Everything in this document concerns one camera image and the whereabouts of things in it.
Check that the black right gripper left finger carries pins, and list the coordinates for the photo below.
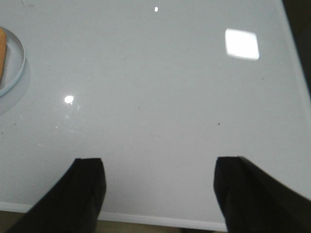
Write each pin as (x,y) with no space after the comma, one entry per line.
(72,205)

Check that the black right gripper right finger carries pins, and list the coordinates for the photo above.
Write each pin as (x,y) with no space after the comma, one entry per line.
(252,201)

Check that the light blue round plate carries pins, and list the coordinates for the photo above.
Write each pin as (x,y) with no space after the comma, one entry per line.
(14,62)

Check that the orange corn cob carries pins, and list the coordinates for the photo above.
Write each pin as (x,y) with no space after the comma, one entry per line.
(2,51)

